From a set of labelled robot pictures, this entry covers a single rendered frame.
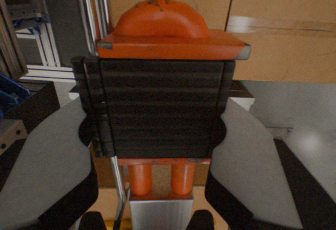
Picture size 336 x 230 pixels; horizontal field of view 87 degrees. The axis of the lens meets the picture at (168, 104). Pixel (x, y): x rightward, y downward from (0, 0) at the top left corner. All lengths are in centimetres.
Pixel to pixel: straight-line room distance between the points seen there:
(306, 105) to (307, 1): 115
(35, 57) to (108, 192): 94
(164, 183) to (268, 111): 152
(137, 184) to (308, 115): 180
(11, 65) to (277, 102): 161
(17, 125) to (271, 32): 76
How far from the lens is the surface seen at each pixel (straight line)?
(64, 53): 114
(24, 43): 123
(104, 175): 47
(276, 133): 186
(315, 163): 246
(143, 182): 17
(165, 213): 20
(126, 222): 55
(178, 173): 17
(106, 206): 50
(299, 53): 84
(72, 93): 72
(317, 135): 214
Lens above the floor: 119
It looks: 59 degrees down
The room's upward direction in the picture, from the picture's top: 176 degrees clockwise
